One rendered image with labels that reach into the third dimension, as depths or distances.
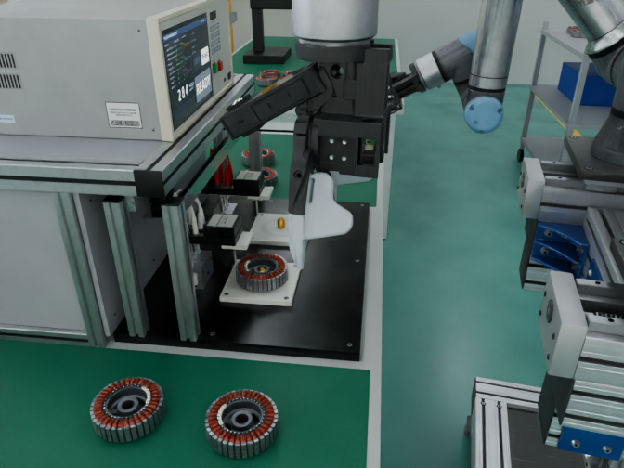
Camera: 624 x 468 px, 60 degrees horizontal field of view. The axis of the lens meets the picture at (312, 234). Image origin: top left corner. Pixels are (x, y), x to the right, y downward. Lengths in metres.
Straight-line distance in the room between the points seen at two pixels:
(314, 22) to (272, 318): 0.72
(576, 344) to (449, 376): 1.37
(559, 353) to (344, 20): 0.54
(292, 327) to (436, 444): 0.96
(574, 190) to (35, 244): 1.04
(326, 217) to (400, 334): 1.82
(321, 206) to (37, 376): 0.73
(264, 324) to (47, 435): 0.41
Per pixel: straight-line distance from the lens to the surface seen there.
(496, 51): 1.16
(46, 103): 1.09
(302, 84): 0.51
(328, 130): 0.50
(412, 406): 2.02
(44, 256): 1.07
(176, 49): 1.04
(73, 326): 1.14
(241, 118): 0.54
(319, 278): 1.21
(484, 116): 1.17
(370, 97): 0.50
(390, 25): 6.35
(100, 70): 1.02
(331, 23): 0.48
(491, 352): 2.30
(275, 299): 1.12
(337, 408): 0.95
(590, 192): 1.25
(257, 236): 1.35
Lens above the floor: 1.43
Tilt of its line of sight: 29 degrees down
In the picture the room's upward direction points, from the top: straight up
